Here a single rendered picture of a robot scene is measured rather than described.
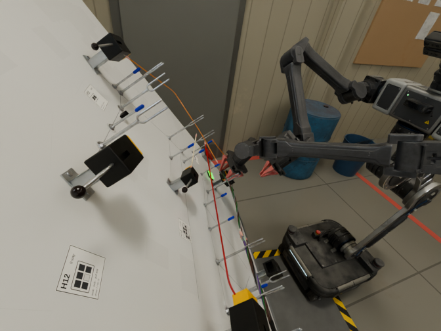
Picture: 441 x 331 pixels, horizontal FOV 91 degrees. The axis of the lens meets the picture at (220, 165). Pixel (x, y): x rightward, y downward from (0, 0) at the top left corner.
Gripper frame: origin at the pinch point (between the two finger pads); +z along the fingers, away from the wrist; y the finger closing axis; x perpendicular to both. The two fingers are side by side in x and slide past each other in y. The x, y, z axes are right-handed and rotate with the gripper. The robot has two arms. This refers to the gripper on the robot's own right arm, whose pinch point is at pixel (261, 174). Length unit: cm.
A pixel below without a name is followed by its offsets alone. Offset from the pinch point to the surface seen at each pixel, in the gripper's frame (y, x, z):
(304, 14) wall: -170, 73, -104
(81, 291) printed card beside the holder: 41, -73, 8
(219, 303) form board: 44, -41, 14
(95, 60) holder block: -7, -74, 5
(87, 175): 28, -75, 4
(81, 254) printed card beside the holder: 37, -74, 7
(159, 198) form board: 22, -56, 11
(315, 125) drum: -88, 130, -50
